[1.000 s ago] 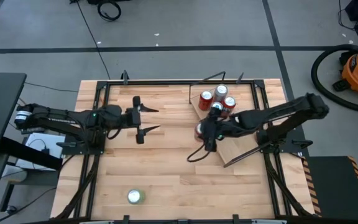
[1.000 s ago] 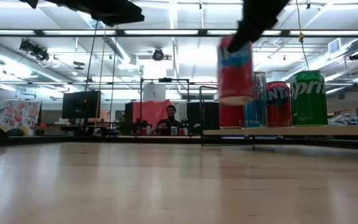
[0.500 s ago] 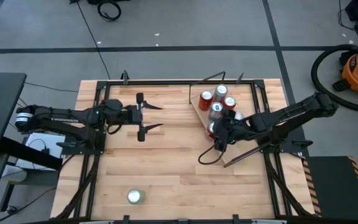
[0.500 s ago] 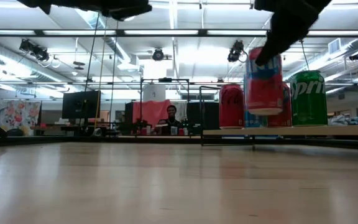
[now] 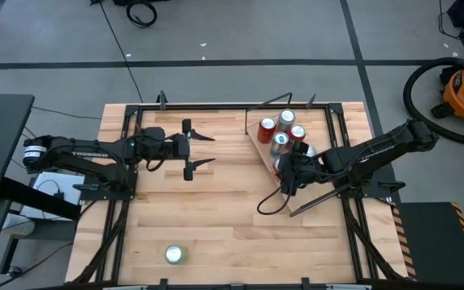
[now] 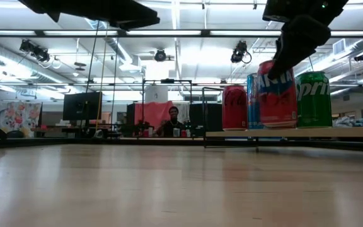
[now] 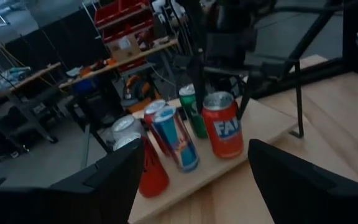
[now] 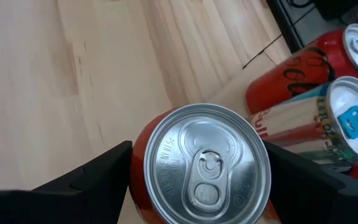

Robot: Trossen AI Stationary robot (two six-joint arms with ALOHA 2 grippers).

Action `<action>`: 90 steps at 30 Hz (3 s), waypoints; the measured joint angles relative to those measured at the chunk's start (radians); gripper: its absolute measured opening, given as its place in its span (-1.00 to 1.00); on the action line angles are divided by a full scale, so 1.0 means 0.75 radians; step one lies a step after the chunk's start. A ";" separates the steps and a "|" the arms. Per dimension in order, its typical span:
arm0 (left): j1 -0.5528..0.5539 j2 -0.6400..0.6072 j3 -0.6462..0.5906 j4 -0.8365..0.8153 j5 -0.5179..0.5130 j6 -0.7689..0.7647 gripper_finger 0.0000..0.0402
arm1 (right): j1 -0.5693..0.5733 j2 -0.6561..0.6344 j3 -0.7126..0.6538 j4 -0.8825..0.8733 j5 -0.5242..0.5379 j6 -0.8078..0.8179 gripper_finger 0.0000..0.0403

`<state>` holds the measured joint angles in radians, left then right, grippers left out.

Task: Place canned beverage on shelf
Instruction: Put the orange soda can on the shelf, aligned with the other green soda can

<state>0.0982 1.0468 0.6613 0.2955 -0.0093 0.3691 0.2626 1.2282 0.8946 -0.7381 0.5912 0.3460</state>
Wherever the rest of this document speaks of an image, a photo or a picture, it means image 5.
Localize blue silver Red Bull can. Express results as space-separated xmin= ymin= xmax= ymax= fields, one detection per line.
xmin=269 ymin=130 xmax=291 ymax=159

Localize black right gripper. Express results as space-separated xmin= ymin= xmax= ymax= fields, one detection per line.
xmin=278 ymin=139 xmax=322 ymax=197

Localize black mat hazard stripes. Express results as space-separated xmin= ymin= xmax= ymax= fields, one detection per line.
xmin=392 ymin=201 xmax=464 ymax=288

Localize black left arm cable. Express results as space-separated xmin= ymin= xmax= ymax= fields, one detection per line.
xmin=145 ymin=155 xmax=168 ymax=173

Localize black desk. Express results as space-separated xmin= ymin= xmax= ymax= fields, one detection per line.
xmin=0 ymin=93 xmax=82 ymax=290

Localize green can silver top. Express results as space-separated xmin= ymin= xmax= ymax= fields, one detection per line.
xmin=164 ymin=243 xmax=189 ymax=266

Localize coiled black cable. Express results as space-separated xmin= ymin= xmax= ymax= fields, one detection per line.
xmin=125 ymin=0 xmax=159 ymax=29

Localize black floor cable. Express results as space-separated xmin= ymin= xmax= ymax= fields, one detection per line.
xmin=90 ymin=0 xmax=144 ymax=104
xmin=30 ymin=105 xmax=103 ymax=121

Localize white pink Spindrift can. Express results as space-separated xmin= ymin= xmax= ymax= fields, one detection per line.
xmin=276 ymin=108 xmax=296 ymax=134

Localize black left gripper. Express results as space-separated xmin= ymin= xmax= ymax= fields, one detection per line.
xmin=166 ymin=118 xmax=217 ymax=181

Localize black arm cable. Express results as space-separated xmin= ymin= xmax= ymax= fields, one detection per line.
xmin=255 ymin=183 xmax=296 ymax=217
xmin=145 ymin=155 xmax=168 ymax=173

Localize red Coca-Cola can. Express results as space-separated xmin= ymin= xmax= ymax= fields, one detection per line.
xmin=256 ymin=116 xmax=277 ymax=144

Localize black aluminium table frame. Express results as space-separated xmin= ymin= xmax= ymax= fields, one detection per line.
xmin=64 ymin=90 xmax=418 ymax=290

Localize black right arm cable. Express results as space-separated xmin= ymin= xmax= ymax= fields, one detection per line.
xmin=255 ymin=183 xmax=296 ymax=217

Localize red and blue soda can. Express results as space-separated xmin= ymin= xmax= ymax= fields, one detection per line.
xmin=288 ymin=123 xmax=308 ymax=143

